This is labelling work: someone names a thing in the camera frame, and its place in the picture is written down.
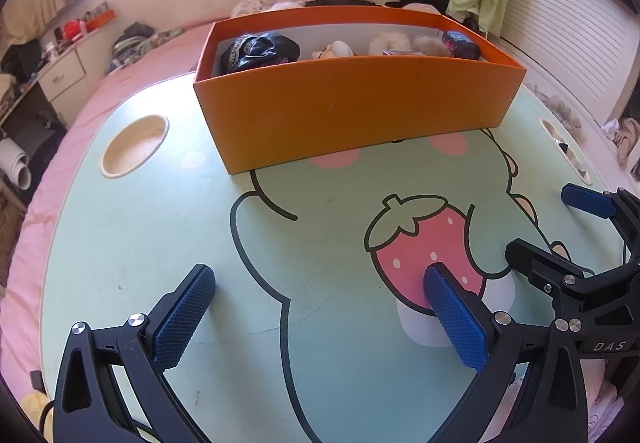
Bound pale fluffy blanket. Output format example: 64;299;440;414
230;0;306;19

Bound grey fur clump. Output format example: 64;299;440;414
527;80;586;141

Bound white drawer cabinet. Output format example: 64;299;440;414
37;46;93;116

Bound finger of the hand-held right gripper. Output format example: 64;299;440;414
561;183;640;265
505;239;594;309

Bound orange cardboard box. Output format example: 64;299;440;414
192;6;528;175

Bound black bag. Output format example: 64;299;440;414
0;39;43;79

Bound red container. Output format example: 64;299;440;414
61;20;87;42

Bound rolled white paper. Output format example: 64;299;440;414
0;138;35;189

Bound patterned folded clothes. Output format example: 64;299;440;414
106;22;186;74

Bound small orange box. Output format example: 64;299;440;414
85;9;117;30

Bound beige crumpled cloth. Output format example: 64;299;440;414
602;116;640;169

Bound yellow cloth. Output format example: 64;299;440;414
20;390;55;443

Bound dark blue glossy object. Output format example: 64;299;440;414
442;30;482;60

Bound black cable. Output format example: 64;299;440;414
30;370;56;429

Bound doll keychain with ring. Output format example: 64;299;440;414
311;40;357;60

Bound brown fur scrunchie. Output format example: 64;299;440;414
411;36;453;58

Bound white fur scrunchie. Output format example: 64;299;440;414
367;30;413;56

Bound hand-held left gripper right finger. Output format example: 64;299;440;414
424;262;588;443

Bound white louvered door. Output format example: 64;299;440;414
500;0;640;124

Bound black lace cloth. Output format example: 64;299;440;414
220;30;301;74

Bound black crumpled garment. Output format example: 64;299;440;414
304;0;383;8

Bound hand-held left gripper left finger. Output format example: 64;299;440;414
52;264;217;443

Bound crumpled foil wrappers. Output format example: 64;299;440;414
550;130;590;180

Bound cartoon printed desktop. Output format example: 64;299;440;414
40;73;631;443

